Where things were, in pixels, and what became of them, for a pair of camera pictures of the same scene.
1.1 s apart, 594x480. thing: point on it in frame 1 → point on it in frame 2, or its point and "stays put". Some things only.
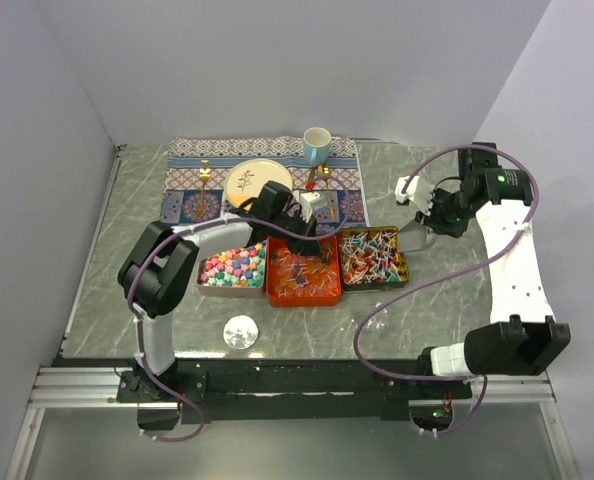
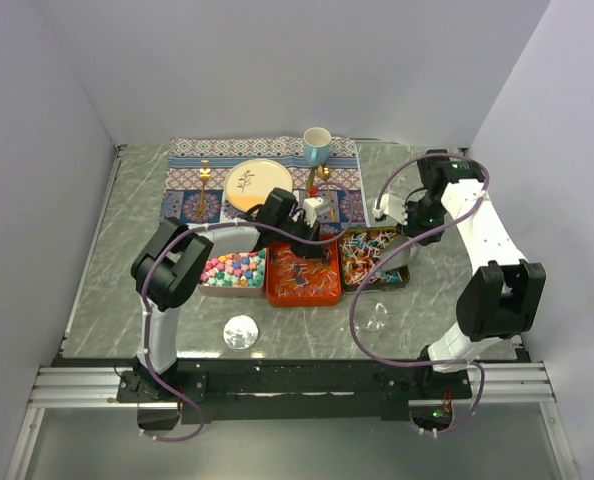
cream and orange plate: x=246 y=180 stays put
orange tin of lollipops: x=299 y=279 stays put
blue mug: x=317 y=146 stays put
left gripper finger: x=314 y=248 → x=327 y=253
